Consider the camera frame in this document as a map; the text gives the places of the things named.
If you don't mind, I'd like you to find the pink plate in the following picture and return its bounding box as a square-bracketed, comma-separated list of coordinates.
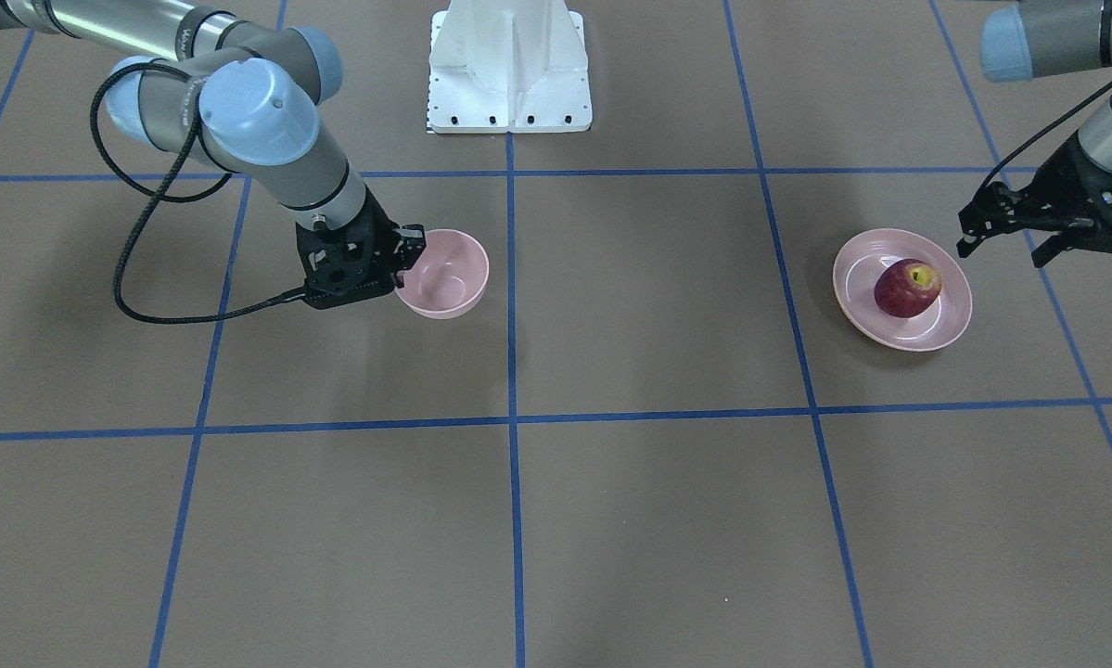
[832, 228, 974, 353]

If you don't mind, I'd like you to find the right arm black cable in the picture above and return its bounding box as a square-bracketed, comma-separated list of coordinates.
[90, 59, 311, 326]

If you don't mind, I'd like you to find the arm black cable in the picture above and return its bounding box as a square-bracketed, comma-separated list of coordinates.
[973, 56, 1112, 215]
[90, 59, 311, 326]

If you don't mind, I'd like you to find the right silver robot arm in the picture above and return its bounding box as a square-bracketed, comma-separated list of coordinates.
[0, 1, 426, 325]

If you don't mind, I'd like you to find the red apple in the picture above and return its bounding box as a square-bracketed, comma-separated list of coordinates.
[873, 258, 944, 320]

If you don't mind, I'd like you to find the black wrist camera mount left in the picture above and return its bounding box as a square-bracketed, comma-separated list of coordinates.
[955, 181, 1037, 259]

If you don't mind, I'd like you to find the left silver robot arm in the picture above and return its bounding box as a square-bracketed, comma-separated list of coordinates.
[957, 1, 1112, 267]

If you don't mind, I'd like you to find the pink bowl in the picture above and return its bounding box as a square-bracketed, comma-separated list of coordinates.
[394, 229, 492, 320]

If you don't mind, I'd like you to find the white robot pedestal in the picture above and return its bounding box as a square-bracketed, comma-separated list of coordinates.
[426, 1, 594, 134]

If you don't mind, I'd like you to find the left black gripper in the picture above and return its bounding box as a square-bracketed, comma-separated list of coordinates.
[1027, 139, 1112, 269]

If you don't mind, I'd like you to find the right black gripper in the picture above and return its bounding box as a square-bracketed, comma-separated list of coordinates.
[298, 199, 426, 310]

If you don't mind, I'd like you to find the brown paper table mat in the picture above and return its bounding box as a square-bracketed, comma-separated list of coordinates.
[0, 1, 1112, 667]

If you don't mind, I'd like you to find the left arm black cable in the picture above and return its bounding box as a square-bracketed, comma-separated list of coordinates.
[973, 56, 1112, 215]

